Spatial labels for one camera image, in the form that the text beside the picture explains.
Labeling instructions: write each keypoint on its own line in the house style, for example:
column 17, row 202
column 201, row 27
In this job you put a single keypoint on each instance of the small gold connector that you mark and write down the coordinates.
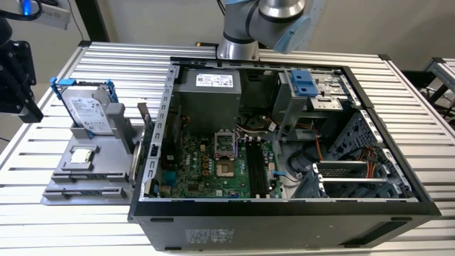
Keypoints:
column 199, row 44

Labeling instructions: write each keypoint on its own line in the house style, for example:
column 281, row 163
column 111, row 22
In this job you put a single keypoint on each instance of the silver CPU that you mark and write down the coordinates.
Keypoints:
column 80, row 156

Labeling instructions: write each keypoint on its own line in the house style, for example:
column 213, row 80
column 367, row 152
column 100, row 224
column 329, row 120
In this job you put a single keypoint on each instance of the grey parts rack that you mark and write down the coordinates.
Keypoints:
column 107, row 160

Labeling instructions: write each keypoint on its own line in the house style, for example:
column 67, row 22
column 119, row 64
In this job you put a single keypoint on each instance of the grey metal drive cage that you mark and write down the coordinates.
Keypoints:
column 284, row 112

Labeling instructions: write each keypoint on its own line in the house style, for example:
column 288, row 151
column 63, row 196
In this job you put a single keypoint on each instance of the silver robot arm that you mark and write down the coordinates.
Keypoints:
column 280, row 10

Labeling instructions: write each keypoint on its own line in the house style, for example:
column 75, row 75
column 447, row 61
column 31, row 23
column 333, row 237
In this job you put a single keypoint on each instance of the black pole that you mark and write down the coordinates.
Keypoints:
column 93, row 18

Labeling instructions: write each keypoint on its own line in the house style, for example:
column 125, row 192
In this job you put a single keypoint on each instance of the black case fan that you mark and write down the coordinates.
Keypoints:
column 176, row 125

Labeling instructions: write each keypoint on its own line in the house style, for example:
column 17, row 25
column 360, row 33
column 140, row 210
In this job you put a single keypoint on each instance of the graphics card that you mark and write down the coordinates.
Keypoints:
column 144, row 117

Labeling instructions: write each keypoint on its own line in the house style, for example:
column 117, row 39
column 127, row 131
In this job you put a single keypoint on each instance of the hard disk in blue carrier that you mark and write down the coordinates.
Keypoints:
column 85, row 112

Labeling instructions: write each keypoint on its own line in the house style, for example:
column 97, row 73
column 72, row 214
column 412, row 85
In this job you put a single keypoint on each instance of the blue drive bay latch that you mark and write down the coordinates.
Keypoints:
column 301, row 85

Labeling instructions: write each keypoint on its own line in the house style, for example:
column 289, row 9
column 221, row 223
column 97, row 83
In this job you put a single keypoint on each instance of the grey power supply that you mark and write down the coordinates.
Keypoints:
column 205, row 106

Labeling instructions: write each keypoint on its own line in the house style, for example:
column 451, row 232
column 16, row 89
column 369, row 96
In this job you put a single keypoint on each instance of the RAM stick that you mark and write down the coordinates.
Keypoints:
column 96, row 176

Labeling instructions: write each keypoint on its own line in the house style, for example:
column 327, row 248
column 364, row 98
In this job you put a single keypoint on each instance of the blue expansion slot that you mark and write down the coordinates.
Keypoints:
column 171, row 178

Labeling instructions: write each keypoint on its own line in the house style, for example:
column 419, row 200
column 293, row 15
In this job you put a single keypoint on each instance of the green motherboard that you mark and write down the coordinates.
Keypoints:
column 199, row 184

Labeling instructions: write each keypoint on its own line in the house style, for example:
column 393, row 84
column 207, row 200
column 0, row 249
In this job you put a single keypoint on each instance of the metal disk bay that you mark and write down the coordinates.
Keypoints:
column 340, row 180

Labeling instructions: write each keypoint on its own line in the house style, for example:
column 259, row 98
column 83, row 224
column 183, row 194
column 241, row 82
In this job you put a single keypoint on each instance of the black RAM slot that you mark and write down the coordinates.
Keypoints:
column 263, row 165
column 249, row 165
column 255, row 165
column 259, row 165

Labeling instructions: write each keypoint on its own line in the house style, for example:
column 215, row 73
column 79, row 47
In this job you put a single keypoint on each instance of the black PC case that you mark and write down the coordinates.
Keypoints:
column 248, row 229

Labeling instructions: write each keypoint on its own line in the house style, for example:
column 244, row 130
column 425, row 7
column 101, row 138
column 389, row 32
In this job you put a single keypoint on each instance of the round black cooler fan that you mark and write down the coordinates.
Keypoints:
column 255, row 121

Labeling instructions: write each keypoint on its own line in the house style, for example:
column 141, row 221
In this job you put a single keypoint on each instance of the CPU socket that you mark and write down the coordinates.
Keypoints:
column 225, row 169

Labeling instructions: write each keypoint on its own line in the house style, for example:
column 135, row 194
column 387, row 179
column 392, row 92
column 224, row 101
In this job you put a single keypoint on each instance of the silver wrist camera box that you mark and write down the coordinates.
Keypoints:
column 53, row 14

